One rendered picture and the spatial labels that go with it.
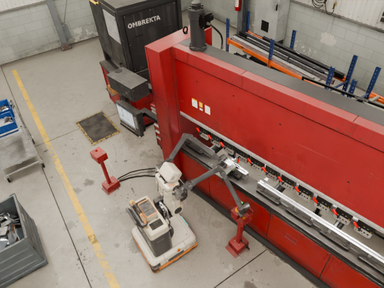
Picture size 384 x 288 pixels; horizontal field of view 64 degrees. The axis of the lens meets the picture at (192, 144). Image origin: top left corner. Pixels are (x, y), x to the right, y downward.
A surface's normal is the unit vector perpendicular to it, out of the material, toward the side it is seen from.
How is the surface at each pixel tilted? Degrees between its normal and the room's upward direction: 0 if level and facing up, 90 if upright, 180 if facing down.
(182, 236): 0
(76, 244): 0
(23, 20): 90
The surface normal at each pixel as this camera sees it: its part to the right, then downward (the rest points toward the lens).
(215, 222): -0.06, -0.73
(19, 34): 0.55, 0.54
